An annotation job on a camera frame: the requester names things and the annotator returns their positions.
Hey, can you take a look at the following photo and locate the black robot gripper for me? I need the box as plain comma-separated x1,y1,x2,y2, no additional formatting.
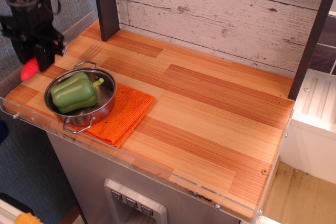
1,4,66,72

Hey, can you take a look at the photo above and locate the red handled metal fork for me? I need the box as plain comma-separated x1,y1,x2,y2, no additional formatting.
20,57,39,81

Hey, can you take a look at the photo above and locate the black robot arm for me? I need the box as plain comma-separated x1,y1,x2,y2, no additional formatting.
1,0,66,71

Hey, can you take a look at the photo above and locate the stainless steel pot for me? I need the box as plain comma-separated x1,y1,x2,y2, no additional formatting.
44,60,117,134

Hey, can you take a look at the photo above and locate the green toy bell pepper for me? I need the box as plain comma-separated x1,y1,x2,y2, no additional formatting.
50,72,104,114

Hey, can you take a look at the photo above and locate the clear acrylic edge guard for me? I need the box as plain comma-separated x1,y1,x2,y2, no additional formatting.
4,92,293,223

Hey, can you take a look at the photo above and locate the orange folded cloth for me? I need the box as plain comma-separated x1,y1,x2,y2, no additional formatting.
84,84,156,148

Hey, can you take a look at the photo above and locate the silver toy fridge cabinet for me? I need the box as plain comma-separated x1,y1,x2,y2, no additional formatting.
47,133,240,223

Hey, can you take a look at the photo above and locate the yellow object bottom left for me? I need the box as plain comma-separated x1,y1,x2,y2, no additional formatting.
14,213,41,224

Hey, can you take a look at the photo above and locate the white toy sink unit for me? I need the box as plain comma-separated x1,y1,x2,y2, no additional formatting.
280,11,336,183

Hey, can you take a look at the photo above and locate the dark left shelf post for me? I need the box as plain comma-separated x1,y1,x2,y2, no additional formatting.
96,0,120,41

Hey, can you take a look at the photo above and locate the dark shelf post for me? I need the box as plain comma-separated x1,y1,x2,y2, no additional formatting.
288,0,333,100
96,0,120,41

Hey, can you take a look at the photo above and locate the dark right shelf post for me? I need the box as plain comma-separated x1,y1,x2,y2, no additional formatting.
288,0,333,100

